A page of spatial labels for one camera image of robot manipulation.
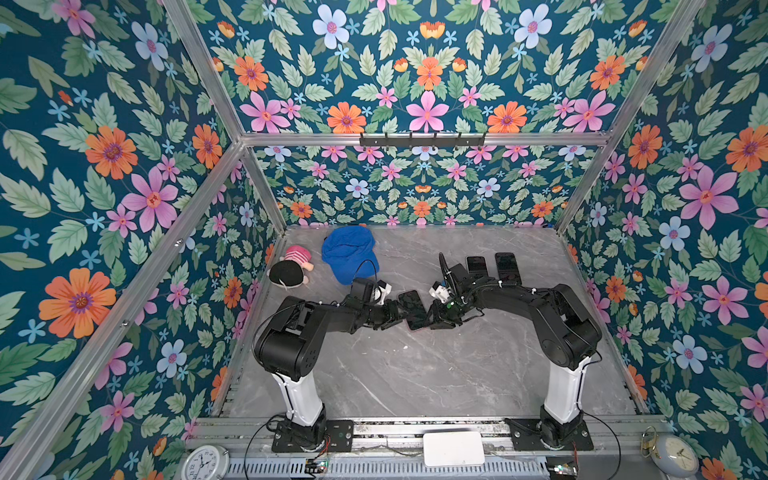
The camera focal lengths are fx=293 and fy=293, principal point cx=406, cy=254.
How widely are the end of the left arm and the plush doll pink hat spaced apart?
0.32m

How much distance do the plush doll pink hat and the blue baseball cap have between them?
0.07 m

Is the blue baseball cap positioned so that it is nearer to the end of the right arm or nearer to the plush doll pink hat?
the plush doll pink hat

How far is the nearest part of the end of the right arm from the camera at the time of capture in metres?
0.83

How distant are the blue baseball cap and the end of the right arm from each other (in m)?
0.32

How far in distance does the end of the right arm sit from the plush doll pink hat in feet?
1.58

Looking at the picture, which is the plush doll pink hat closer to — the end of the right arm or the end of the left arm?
the end of the left arm

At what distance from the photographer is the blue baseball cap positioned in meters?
1.07

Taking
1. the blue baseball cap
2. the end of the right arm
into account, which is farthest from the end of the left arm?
the blue baseball cap

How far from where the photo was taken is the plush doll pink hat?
98cm
